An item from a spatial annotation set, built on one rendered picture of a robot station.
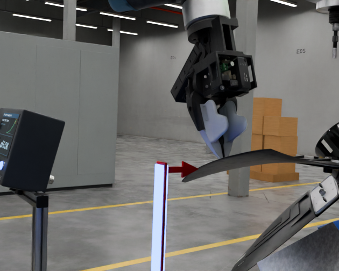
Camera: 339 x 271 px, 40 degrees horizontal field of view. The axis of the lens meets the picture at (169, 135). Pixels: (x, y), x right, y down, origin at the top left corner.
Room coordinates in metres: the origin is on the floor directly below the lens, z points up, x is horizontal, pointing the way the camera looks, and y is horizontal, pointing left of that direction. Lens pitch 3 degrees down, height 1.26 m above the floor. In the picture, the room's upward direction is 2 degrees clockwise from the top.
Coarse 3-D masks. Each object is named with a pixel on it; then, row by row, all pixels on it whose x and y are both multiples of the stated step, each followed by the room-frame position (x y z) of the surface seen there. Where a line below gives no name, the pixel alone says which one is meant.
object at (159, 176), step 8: (160, 168) 0.65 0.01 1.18; (160, 176) 0.65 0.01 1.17; (160, 184) 0.65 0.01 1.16; (160, 192) 0.65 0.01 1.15; (160, 200) 0.65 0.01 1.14; (160, 208) 0.65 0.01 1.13; (160, 216) 0.65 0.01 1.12; (160, 224) 0.65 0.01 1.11; (160, 232) 0.65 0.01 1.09; (152, 240) 0.66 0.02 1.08; (160, 240) 0.65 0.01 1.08; (152, 248) 0.66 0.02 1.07; (160, 248) 0.65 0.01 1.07; (152, 256) 0.66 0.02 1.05; (160, 256) 0.65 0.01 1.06; (152, 264) 0.66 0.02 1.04
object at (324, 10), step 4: (324, 0) 0.82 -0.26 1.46; (328, 0) 0.82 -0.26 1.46; (332, 0) 0.81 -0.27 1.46; (336, 0) 0.81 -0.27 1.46; (316, 4) 0.85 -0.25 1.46; (320, 4) 0.83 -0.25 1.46; (324, 4) 0.82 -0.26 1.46; (328, 4) 0.82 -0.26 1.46; (332, 4) 0.81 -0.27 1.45; (336, 4) 0.81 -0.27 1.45; (316, 8) 0.84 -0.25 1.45; (320, 8) 0.83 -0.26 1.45; (324, 8) 0.83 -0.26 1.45; (328, 8) 0.83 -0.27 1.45; (324, 12) 0.87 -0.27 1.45; (328, 12) 0.87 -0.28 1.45
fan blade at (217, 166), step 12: (228, 156) 0.68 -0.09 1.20; (240, 156) 0.67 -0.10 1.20; (252, 156) 0.67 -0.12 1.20; (264, 156) 0.67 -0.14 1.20; (276, 156) 0.67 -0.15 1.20; (288, 156) 0.67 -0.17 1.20; (300, 156) 0.84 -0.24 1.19; (204, 168) 0.74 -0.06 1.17; (216, 168) 0.76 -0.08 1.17; (228, 168) 0.80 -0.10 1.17
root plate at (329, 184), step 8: (328, 176) 0.95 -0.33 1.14; (328, 184) 0.93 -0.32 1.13; (336, 184) 0.91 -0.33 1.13; (312, 192) 0.97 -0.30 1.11; (328, 192) 0.91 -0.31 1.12; (336, 192) 0.88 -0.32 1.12; (312, 200) 0.94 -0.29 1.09; (320, 200) 0.92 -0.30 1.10; (328, 200) 0.89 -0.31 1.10; (320, 208) 0.89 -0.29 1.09
